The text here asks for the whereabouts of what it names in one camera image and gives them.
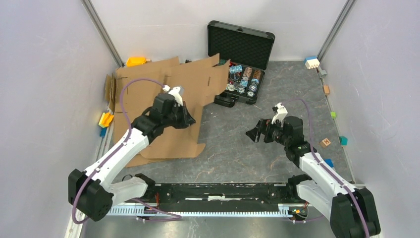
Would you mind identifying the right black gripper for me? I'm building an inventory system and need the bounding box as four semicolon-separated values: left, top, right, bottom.
245;117;290;146

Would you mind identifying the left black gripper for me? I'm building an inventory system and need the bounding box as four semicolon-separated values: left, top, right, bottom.
163;102;197;129

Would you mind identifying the brown cardboard box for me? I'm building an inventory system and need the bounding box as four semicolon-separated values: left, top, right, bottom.
137;54;229;160

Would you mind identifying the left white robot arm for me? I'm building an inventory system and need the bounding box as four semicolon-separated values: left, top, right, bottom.
68;89;196;224

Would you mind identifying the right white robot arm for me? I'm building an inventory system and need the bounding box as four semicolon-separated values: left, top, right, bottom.
246;116;381;238

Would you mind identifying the flat cardboard sheet stack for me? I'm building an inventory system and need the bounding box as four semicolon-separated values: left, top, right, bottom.
105;57;188;167

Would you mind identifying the wooden letter cube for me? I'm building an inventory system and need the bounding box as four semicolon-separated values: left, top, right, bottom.
319;138;331;148

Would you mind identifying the blue white green block stack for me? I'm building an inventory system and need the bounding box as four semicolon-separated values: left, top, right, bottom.
324;159;334;168

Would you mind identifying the small orange wooden block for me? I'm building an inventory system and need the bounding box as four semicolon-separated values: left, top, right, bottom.
323;85;330;96

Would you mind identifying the yellow plastic toy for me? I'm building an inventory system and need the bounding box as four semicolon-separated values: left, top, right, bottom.
125;57;151;67

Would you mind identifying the yellow orange toy block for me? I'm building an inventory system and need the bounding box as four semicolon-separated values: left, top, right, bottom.
98;113;114;128

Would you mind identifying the black poker chip case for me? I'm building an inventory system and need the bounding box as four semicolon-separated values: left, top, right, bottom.
207;20;275;108

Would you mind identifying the small blue block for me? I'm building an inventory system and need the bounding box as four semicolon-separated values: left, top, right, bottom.
100;127;107;138

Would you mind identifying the small grey block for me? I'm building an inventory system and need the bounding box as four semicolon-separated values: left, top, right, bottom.
317;69;327;78

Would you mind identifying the blue white toy block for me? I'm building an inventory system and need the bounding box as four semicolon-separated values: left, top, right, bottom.
304;56;320;69

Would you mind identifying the small teal block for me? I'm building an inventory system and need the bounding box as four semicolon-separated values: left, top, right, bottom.
339;135;348;146

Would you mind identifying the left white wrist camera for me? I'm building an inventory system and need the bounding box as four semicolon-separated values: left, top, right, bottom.
162;85;185;106

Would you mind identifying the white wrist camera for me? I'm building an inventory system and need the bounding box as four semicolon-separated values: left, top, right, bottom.
162;85;185;106
271;102;288;124

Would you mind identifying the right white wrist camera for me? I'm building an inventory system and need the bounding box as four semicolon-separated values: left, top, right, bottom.
271;102;288;124

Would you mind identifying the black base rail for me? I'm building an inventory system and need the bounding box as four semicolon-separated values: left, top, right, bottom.
139;174;305;212

